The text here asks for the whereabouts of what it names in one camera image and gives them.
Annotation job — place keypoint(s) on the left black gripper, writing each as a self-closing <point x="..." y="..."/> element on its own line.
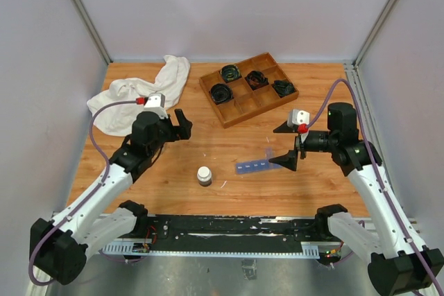
<point x="182" y="132"/>

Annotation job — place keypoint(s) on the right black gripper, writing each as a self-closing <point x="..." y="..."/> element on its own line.
<point x="289" y="160"/>

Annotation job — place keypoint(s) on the blue weekly pill organizer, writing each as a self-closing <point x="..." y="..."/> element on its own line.
<point x="258" y="165"/>

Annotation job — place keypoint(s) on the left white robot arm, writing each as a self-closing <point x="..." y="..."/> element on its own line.
<point x="61" y="246"/>

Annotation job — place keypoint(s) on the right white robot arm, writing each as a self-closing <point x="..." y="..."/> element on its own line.
<point x="397" y="258"/>

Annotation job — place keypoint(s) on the white cap dark bottle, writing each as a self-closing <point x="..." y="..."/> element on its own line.
<point x="204" y="176"/>

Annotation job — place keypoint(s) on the rolled belt right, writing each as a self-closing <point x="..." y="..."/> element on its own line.
<point x="283" y="88"/>

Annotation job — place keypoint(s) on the wooden compartment tray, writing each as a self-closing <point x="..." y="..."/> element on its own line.
<point x="247" y="103"/>

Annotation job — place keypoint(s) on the rolled belt back left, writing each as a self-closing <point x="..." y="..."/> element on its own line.
<point x="230" y="73"/>

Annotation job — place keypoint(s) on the rolled belt middle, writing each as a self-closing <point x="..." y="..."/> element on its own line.
<point x="256" y="80"/>

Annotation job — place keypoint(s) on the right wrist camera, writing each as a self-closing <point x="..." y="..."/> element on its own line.
<point x="298" y="120"/>

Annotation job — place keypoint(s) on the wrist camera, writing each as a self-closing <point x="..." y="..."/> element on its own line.
<point x="155" y="103"/>
<point x="298" y="120"/>

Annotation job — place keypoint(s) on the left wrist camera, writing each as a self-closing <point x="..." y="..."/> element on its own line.
<point x="155" y="103"/>

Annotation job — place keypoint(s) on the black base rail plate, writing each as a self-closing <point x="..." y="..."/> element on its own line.
<point x="226" y="234"/>

